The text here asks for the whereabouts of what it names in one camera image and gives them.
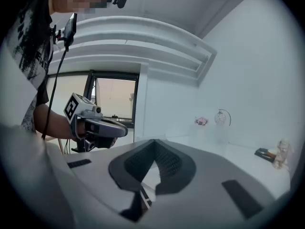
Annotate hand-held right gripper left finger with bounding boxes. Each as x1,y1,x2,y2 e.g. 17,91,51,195
64,139,156,224

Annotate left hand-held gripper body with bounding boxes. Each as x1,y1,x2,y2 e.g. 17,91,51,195
63,92,116,154

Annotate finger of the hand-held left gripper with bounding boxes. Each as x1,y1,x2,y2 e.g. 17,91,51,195
84,117,129,138

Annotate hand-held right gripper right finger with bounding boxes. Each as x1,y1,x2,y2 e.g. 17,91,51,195
147,139,277,229

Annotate clear plastic container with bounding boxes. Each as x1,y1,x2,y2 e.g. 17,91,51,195
189,124,230,146

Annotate pink flowers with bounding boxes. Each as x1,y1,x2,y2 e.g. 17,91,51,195
194,116,209,126

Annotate person's left forearm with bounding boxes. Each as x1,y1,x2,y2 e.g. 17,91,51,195
33,103,79,142

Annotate dark framed window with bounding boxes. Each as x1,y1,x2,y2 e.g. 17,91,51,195
47,69,140,126

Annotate clear glass bottle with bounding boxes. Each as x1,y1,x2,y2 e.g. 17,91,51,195
273,138,293,169

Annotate person's black printed t-shirt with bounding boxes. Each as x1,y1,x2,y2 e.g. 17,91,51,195
4,0,54,133

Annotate black chest-mounted device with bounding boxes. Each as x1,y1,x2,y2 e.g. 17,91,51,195
50,12,78,52

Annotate black cable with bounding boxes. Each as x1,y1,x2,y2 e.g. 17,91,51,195
41,45,70,140

